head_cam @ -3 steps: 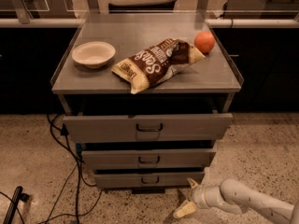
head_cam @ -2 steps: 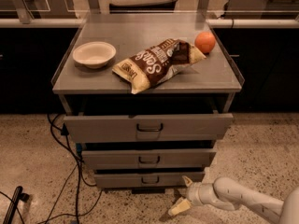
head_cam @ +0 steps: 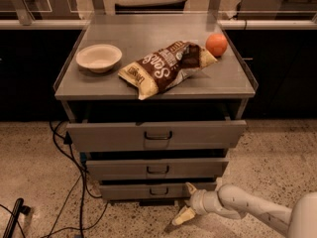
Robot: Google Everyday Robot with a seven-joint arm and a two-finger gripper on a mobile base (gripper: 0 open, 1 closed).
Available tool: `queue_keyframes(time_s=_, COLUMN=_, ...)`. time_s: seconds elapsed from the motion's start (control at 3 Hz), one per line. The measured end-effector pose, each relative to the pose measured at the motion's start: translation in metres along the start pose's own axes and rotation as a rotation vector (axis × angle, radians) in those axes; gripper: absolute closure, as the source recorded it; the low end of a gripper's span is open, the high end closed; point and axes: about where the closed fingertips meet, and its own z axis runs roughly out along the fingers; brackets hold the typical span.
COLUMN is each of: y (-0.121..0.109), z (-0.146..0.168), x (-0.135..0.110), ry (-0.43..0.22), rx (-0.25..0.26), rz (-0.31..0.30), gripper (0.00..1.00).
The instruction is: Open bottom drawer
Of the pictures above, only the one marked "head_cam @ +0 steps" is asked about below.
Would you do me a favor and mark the grey drawer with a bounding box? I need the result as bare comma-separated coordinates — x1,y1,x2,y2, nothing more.
99,180,218,201
67,120,247,152
86,158,229,180

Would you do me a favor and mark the grey drawer cabinet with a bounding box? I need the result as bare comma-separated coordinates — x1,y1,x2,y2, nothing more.
53,13,260,207

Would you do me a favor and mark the grey metal post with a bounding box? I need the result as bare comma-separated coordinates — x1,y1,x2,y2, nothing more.
11,0,33,26

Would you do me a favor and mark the black stand leg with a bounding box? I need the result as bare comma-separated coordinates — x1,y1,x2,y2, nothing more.
2,197,31,238

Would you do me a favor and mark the grey top drawer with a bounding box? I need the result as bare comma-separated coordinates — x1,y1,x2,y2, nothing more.
67,120,247,152

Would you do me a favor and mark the grey bottom drawer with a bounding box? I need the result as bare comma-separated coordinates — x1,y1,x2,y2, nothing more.
99,180,218,201

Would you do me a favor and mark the dark chair back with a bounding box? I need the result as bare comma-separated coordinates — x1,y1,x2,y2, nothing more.
115,0,188,15

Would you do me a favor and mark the grey middle drawer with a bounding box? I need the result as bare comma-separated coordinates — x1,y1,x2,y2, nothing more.
86,158,229,180

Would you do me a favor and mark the brown yellow chip bag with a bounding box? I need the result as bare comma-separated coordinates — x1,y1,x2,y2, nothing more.
118,41,217,100

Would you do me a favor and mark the white paper bowl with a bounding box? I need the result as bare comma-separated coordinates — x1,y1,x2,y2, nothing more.
75,44,122,73

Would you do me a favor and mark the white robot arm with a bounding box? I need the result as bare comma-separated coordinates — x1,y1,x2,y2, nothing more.
172,182,317,238

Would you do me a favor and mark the white horizontal rail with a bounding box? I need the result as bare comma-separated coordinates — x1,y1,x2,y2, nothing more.
0,20,317,30

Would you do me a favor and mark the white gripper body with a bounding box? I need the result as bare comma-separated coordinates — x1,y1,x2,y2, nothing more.
189,189,220,215

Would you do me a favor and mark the orange fruit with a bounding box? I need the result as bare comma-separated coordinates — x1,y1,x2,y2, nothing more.
205,34,228,57

